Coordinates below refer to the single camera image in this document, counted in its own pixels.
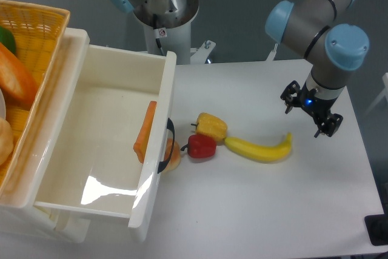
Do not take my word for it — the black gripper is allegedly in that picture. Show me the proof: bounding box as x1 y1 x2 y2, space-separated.
280 79 343 138

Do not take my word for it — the white drawer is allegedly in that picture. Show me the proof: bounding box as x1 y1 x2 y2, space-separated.
35 45 176 232

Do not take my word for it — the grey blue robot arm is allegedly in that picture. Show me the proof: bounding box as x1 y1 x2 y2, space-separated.
110 0 369 136

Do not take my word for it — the white drawer cabinet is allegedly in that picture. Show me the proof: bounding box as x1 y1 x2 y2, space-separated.
0 27 149 244

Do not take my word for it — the yellow toy banana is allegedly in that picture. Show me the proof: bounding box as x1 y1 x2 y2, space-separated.
224 133 293 163

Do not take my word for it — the yellow toy bell pepper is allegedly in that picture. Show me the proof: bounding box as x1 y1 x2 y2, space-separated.
192 112 228 142

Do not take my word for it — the red toy bell pepper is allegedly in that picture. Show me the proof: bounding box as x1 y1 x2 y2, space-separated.
181 134 217 159

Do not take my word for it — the black device at edge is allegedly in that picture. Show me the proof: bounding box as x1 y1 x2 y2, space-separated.
364 214 387 246

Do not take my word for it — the toy bread roll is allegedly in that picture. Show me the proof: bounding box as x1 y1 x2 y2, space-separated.
164 138 181 172

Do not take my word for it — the orange carrot slice toy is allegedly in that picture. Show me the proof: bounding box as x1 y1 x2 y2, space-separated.
133 101 157 164

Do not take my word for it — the yellow wicker basket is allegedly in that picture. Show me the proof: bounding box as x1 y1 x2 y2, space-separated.
1 0 70 193

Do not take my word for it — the orange toy bread loaf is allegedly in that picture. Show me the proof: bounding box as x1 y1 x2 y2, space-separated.
1 53 39 109

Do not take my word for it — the beige toy bun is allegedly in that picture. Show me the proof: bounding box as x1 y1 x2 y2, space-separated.
0 118 14 165

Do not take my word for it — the green toy vegetable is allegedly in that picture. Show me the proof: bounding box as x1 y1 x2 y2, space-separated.
0 27 16 56

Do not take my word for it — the white frame at right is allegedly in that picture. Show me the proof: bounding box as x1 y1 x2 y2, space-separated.
361 72 388 119

